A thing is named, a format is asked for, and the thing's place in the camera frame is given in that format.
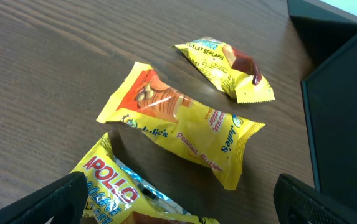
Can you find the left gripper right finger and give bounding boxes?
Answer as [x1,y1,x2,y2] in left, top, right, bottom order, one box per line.
[273,174,357,224]

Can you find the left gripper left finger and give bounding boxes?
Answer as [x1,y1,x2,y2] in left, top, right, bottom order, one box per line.
[0,171,88,224]

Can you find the yellow Apollo cake packet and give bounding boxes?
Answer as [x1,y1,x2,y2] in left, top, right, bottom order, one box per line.
[73,133,219,224]

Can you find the yellow peanut butter packet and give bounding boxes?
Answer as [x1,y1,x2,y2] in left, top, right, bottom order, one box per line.
[97,62,264,190]

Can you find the yellow chocolate cake packet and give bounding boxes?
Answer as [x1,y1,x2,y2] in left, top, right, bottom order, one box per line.
[173,37,275,103]

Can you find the dark green open gift box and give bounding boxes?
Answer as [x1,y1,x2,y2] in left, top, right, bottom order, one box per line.
[287,0,357,212]

